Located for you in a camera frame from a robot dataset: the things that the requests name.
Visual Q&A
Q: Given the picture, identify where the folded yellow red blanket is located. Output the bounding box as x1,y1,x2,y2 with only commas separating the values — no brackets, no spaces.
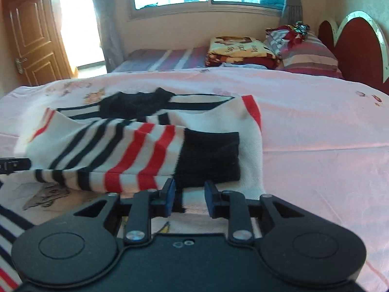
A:
205,36,278,69

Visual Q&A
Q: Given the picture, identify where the striped pillow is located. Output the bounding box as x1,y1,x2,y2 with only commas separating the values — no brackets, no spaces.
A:
264,32,343,78

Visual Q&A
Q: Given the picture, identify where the grey left curtain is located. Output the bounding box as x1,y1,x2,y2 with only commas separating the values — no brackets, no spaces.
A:
92,0,125,73

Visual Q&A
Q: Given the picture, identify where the red cloth with trinket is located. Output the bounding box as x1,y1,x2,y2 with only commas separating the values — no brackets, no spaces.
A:
266,21,310,47

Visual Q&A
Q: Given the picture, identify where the pink floral quilt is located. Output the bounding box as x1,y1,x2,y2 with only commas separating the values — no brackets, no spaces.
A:
1,68,388,291

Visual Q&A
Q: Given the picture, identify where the light blue garment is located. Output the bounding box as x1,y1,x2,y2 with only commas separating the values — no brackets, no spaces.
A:
220,63,268,70

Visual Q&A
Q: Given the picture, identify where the red heart headboard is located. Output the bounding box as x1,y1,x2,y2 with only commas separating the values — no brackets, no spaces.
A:
318,11,388,94

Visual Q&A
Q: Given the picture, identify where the striped knit sweater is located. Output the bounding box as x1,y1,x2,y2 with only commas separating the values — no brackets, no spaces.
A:
1,88,263,291

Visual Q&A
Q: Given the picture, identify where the wooden door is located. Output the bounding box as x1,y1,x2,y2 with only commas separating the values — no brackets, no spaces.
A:
1,0,73,86

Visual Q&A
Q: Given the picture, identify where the striped bed sheet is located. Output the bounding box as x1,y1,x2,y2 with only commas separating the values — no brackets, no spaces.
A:
113,47,208,73

